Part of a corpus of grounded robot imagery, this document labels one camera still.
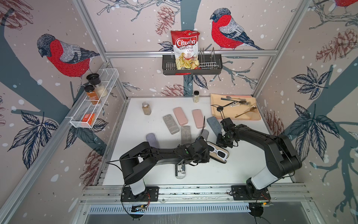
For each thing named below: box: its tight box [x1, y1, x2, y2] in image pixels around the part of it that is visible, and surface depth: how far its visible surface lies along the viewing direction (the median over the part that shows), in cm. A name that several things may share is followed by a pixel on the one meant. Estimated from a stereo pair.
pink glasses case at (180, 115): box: [173, 106, 188, 126], surface depth 109 cm
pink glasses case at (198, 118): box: [192, 109, 204, 129], surface depth 111 cm
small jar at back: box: [193, 90, 200, 104], surface depth 115 cm
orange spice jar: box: [84, 84, 100, 105], surface depth 73 cm
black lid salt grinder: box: [86, 73, 108, 98], surface depth 74 cm
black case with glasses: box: [206, 140, 230, 164], surface depth 87 cm
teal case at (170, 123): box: [162, 113, 180, 135], surface depth 102 cm
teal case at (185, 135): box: [180, 125, 192, 145], surface depth 97 cm
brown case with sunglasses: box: [145, 132, 160, 149], surface depth 94 cm
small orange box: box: [82, 113, 96, 126], surface depth 68 cm
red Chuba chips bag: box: [170, 29, 200, 70], surface depth 85 cm
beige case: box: [200, 128, 210, 142], surface depth 97 cm
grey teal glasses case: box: [206, 116, 224, 137], surface depth 102 cm
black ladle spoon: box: [216, 99, 247, 112], surface depth 114 cm
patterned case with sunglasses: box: [175, 164, 186, 180], surface depth 79 cm
